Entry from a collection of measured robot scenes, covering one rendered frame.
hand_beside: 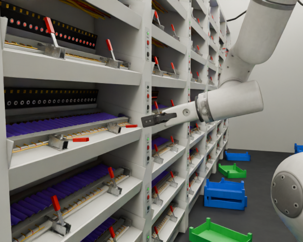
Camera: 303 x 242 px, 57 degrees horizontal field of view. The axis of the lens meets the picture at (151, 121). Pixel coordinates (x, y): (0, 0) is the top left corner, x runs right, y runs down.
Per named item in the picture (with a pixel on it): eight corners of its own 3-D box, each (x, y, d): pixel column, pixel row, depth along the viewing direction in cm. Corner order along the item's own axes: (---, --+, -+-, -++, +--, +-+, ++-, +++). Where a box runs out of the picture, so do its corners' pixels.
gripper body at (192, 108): (203, 123, 73) (164, 131, 77) (209, 119, 83) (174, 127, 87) (196, 95, 73) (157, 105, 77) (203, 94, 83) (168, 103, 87)
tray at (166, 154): (183, 153, 172) (190, 132, 170) (148, 183, 116) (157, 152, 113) (154, 143, 179) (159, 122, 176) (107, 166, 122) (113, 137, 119)
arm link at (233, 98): (207, 84, 79) (207, 102, 72) (256, 71, 74) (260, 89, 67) (215, 108, 83) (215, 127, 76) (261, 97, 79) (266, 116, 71)
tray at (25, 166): (139, 139, 105) (145, 114, 103) (4, 193, 48) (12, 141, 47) (94, 123, 111) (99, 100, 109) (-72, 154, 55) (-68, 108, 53)
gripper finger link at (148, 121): (161, 124, 78) (139, 128, 80) (164, 123, 81) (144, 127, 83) (158, 113, 78) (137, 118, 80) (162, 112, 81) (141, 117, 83)
